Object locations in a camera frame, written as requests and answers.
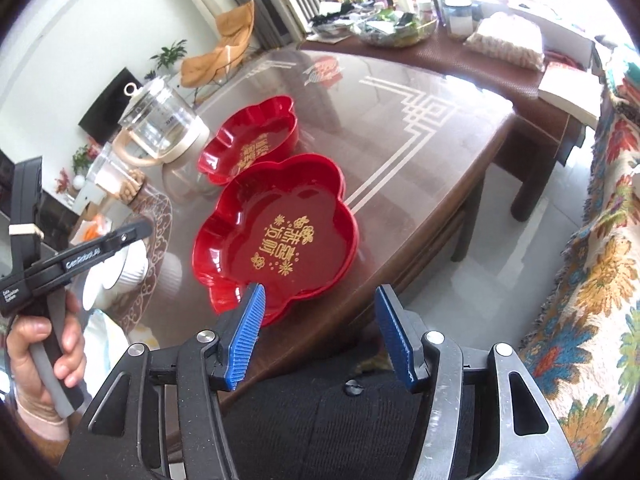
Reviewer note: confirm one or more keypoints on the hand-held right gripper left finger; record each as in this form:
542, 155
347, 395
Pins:
247, 330

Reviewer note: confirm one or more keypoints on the orange folding chair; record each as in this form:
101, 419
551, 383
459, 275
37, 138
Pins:
220, 50

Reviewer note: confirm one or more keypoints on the glass jar of snacks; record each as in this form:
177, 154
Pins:
122, 185

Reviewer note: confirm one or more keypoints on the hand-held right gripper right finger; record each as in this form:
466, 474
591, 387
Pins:
395, 332

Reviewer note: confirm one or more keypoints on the white book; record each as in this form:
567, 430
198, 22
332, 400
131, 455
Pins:
570, 95

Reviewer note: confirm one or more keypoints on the person's left hand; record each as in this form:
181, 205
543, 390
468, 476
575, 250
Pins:
25, 345

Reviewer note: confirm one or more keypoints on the person's left forearm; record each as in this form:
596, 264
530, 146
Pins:
42, 422

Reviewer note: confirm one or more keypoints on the floral woven sofa blanket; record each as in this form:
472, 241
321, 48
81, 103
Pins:
595, 270

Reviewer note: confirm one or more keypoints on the clear bag of peanuts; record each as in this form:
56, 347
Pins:
507, 42

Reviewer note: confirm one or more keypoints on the glass bowl of sundries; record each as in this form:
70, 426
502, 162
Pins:
395, 27

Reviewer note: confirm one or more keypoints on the green potted plant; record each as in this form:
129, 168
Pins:
170, 55

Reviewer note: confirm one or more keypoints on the black television cabinet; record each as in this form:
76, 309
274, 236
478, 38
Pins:
55, 210

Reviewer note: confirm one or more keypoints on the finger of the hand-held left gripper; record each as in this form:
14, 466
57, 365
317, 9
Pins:
127, 235

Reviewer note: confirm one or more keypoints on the red flower bouquet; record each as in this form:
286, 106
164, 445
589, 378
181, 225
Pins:
80, 160

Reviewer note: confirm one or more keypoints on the white ribbed bowl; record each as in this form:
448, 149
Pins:
122, 272

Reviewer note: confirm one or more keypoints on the orange tissue pack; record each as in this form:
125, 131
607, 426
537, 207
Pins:
95, 227

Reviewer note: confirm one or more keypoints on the black television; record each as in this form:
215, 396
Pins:
105, 105

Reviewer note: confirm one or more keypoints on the dark wooden chair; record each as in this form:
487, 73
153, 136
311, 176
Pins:
305, 5

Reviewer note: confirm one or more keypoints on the white cardboard box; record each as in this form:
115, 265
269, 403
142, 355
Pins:
565, 35

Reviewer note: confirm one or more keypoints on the white-lidded glass jar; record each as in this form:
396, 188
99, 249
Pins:
459, 20

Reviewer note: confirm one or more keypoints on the red flower-shaped plate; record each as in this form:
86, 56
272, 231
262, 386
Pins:
250, 145
280, 240

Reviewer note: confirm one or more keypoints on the brown patterned placemat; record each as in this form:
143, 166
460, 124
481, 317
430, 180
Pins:
160, 230

